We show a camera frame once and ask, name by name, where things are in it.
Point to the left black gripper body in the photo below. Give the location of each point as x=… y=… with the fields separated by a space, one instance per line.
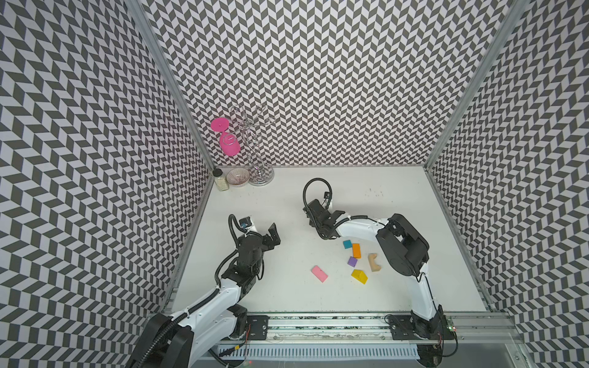
x=267 y=244

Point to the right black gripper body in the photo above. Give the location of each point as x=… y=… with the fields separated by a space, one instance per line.
x=315 y=214

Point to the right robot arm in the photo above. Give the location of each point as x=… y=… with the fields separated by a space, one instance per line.
x=406 y=251

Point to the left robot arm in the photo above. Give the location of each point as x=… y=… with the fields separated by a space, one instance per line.
x=180 y=339

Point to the orange block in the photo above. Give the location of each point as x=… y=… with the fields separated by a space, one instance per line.
x=356 y=251

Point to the hot pink block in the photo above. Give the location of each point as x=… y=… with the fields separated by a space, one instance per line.
x=319 y=274

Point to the purple block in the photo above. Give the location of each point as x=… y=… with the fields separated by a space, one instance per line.
x=352 y=261

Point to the yellow block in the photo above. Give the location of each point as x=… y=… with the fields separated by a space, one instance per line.
x=360 y=276

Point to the natural wood arch block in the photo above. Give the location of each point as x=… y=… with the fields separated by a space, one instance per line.
x=372 y=259

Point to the striped ceramic bowl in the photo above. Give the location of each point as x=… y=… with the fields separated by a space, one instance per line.
x=238 y=177

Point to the glass spice jar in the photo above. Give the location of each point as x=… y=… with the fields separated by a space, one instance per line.
x=220 y=180

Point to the pink plastic wine glass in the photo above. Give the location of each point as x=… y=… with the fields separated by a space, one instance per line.
x=228 y=141

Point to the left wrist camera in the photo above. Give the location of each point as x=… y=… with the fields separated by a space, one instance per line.
x=247 y=225

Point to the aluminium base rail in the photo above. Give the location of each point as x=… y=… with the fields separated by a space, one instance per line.
x=475 y=339

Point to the chrome wire glass stand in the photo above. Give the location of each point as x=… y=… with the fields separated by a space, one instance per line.
x=251 y=122

